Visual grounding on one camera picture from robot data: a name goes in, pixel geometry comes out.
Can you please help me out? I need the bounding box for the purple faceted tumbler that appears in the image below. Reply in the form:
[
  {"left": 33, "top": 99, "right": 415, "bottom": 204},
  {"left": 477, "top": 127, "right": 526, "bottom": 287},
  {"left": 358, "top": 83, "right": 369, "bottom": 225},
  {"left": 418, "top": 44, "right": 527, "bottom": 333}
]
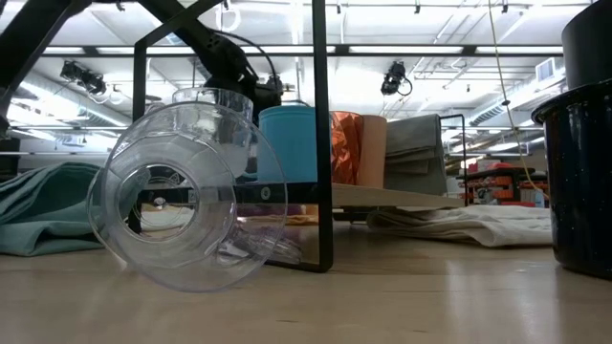
[{"left": 236, "top": 204, "right": 294, "bottom": 219}]

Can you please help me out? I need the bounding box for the light blue mug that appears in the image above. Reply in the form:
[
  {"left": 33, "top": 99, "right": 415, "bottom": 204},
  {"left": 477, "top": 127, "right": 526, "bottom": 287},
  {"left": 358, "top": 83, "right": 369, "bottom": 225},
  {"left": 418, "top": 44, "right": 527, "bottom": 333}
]
[{"left": 256, "top": 104, "right": 320, "bottom": 184}]

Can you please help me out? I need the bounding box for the orange faceted tumbler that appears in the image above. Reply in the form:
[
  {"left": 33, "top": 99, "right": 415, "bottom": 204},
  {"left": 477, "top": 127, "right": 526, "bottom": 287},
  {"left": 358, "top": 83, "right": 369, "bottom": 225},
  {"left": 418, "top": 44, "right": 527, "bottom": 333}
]
[{"left": 330, "top": 111, "right": 365, "bottom": 187}]

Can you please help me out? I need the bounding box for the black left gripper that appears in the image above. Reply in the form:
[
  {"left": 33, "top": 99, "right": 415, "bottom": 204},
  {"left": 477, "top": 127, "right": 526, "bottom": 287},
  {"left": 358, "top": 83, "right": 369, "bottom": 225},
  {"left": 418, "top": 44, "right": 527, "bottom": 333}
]
[{"left": 251, "top": 75, "right": 284, "bottom": 118}]

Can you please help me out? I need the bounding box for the black ceiling spotlight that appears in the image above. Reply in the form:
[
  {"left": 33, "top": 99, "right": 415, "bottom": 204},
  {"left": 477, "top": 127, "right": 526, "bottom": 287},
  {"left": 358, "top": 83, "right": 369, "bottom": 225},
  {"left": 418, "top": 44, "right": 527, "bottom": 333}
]
[
  {"left": 59, "top": 60, "right": 108, "bottom": 97},
  {"left": 380, "top": 60, "right": 414, "bottom": 97}
]

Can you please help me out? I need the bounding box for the dark blue speckled enamel mug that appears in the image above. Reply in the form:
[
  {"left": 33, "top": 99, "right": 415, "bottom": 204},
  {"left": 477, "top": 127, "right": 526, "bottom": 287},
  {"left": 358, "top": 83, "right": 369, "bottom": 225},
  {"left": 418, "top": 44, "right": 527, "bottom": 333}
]
[{"left": 531, "top": 78, "right": 612, "bottom": 281}]

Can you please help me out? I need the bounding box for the white checked towel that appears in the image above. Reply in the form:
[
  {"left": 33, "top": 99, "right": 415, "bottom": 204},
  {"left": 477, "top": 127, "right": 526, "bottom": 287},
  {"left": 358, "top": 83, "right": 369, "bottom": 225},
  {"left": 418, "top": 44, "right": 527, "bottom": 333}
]
[{"left": 366, "top": 204, "right": 554, "bottom": 248}]

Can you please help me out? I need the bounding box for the black wire towel rack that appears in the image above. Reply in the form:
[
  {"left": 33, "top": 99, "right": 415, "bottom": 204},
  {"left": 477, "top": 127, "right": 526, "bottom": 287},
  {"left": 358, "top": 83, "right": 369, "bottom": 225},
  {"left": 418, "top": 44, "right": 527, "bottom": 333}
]
[{"left": 438, "top": 113, "right": 468, "bottom": 206}]

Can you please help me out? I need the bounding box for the teal cloth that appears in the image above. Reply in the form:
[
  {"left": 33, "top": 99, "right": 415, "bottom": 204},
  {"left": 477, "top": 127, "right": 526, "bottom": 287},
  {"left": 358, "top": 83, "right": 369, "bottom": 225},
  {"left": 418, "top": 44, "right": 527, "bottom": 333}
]
[{"left": 0, "top": 161, "right": 105, "bottom": 258}]

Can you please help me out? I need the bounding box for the grey cloth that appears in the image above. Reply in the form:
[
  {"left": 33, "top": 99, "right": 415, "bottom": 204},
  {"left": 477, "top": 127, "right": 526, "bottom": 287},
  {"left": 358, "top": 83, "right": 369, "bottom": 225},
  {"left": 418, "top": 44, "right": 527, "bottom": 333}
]
[{"left": 383, "top": 113, "right": 448, "bottom": 197}]

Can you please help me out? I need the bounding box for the black cup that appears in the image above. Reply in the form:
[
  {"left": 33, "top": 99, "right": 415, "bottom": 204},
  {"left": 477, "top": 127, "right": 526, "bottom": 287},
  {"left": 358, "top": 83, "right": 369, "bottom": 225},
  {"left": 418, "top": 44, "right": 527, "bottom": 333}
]
[{"left": 560, "top": 0, "right": 612, "bottom": 91}]

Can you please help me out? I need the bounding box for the black overhead frame bar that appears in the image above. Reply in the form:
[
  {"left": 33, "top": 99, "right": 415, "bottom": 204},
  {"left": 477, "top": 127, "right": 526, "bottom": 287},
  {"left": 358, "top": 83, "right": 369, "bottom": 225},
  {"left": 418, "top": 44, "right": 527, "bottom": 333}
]
[{"left": 40, "top": 44, "right": 565, "bottom": 59}]

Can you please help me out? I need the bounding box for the black metal wire rack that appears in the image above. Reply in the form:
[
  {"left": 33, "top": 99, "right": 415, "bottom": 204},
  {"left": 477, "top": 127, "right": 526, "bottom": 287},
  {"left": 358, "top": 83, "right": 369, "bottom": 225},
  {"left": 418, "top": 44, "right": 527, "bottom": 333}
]
[{"left": 126, "top": 0, "right": 464, "bottom": 274}]

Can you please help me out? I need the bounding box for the red parts shelf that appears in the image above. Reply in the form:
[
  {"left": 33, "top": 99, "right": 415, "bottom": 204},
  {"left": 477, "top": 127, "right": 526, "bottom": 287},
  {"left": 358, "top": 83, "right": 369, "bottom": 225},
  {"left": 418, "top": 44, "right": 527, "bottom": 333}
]
[{"left": 456, "top": 160, "right": 550, "bottom": 207}]

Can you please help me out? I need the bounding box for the yellow hanging cable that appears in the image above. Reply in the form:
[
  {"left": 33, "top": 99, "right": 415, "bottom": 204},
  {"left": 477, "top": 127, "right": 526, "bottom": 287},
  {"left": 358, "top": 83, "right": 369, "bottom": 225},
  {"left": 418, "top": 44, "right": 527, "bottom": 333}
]
[{"left": 487, "top": 0, "right": 551, "bottom": 202}]

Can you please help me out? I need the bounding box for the white ceiling vent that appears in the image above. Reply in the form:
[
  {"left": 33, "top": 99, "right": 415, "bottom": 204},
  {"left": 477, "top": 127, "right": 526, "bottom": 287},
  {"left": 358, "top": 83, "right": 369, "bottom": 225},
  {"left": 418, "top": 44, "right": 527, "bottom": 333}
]
[{"left": 535, "top": 56, "right": 558, "bottom": 83}]

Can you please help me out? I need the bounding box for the tan paper cup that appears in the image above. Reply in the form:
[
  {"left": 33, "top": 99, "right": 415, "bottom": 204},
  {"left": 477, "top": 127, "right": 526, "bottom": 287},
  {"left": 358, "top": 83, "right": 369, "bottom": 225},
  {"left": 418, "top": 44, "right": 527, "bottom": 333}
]
[{"left": 358, "top": 114, "right": 389, "bottom": 189}]

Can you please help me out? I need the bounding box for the white napkin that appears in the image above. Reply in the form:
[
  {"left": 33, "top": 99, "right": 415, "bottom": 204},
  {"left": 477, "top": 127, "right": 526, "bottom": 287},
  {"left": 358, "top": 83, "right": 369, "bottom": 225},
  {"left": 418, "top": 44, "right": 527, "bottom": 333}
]
[{"left": 140, "top": 208, "right": 193, "bottom": 231}]

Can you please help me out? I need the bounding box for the white hanging ring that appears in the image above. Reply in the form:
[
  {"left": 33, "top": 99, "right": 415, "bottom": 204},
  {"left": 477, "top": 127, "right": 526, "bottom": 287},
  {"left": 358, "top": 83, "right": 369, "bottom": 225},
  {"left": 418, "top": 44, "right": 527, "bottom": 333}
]
[{"left": 214, "top": 2, "right": 243, "bottom": 33}]

